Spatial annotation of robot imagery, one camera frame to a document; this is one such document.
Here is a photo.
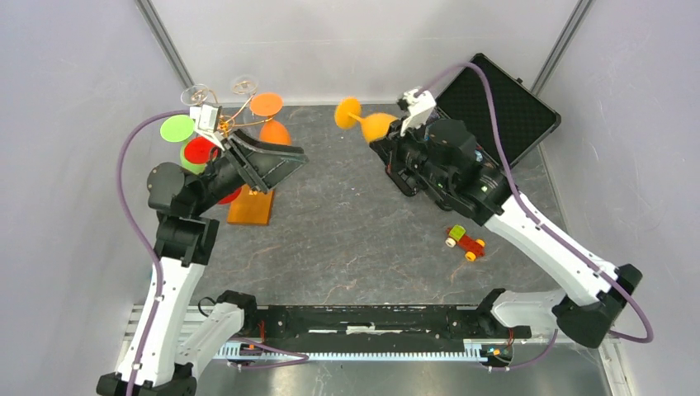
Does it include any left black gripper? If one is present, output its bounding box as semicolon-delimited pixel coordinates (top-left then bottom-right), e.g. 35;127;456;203
192;128;309;215

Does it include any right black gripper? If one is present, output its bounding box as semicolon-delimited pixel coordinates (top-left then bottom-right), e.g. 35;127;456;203
371;114;453;192

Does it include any orange plastic wine glass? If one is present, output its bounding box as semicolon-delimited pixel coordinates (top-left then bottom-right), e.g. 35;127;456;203
249;92;292;146

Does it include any yellow plastic wine glass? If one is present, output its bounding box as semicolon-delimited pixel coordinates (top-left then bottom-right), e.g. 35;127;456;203
333;97;398;143

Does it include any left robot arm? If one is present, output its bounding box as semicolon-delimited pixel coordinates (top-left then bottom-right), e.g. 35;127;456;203
97;130;308;395

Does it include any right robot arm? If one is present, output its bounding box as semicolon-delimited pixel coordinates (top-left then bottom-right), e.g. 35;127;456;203
369;119;642;348

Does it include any wooden rack base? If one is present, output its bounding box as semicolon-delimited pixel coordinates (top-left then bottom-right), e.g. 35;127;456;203
226;186;275;226

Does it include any red plastic wine glass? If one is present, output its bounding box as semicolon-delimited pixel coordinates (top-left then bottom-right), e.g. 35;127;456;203
180;137;215;174

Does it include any clear wine glass right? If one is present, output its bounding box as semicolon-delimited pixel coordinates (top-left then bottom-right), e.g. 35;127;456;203
231;74;259;124

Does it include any clear wine glass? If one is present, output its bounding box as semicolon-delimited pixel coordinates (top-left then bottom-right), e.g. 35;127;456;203
231;74;259;124
180;83;212;106

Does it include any green plastic wine glass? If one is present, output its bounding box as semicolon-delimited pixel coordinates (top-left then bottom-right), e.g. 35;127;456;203
159;115;201;166

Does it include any clear wine glass left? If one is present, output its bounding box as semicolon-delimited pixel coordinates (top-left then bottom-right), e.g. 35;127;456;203
180;83;212;106

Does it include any red toy brick car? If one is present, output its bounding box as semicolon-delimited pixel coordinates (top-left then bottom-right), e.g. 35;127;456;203
445;225;485;262

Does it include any black poker chip case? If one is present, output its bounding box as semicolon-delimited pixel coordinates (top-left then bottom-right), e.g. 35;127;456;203
436;53;561;168

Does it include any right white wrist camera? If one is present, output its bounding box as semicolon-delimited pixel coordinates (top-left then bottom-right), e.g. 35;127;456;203
397;87;436;136

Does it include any gold wire wine glass rack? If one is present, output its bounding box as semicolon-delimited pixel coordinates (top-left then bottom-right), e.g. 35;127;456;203
204;88;264;138

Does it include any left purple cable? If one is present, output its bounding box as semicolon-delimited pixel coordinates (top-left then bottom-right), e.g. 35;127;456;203
116;111;192;396

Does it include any purple cable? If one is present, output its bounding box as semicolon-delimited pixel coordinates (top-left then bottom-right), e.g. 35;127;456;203
415;61;655;373
116;111;192;396

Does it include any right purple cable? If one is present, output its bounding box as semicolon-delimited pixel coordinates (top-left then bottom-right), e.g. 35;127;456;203
415;61;655;373

